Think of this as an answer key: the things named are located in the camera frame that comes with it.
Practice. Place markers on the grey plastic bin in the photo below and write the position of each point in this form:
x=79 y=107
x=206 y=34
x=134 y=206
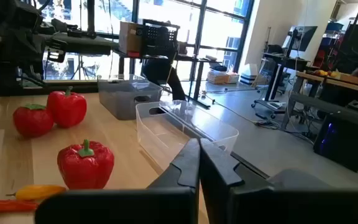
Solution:
x=120 y=102

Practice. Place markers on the grey side desk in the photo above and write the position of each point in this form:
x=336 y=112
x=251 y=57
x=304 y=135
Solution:
x=89 y=43

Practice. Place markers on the red bell pepper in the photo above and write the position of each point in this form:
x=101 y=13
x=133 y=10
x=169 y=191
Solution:
x=85 y=171
x=68 y=109

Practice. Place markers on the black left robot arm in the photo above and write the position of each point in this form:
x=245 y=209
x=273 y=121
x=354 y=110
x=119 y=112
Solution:
x=14 y=46

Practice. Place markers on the clear plastic bin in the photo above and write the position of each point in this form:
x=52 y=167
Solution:
x=154 y=137

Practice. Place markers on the black tripod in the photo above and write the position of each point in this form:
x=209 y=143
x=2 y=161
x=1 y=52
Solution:
x=80 y=59

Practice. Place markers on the yellow-orange chili pepper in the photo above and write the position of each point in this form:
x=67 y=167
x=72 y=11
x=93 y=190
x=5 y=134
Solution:
x=39 y=192

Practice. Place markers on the black computer tower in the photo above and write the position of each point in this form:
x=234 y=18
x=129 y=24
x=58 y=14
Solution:
x=343 y=143

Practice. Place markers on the red tomato with green leaves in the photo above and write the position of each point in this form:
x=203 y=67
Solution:
x=33 y=123

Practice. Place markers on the black plastic crate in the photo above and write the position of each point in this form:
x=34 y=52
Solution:
x=160 y=39

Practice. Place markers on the black standing desk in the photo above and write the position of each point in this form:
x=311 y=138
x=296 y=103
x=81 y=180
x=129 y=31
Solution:
x=278 y=62

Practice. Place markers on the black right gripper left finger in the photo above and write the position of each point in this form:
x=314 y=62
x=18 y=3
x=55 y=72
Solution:
x=166 y=205

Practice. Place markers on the monitor on rolling stand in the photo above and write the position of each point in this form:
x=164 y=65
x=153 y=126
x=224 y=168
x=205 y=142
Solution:
x=303 y=37

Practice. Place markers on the red chili pepper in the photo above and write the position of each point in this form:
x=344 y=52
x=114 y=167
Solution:
x=11 y=205

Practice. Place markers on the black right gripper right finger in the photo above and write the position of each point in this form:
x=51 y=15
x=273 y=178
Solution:
x=259 y=208

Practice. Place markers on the cardboard box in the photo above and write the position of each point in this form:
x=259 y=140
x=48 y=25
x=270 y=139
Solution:
x=129 y=39

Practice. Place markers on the wooden work table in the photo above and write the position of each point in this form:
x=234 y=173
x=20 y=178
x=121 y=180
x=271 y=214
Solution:
x=337 y=82

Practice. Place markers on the black office desk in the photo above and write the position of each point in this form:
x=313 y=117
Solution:
x=182 y=58

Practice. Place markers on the white and blue box stack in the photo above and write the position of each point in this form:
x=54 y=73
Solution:
x=250 y=76

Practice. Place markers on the stack of tan boxes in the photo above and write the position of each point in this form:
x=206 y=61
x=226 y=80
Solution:
x=221 y=77

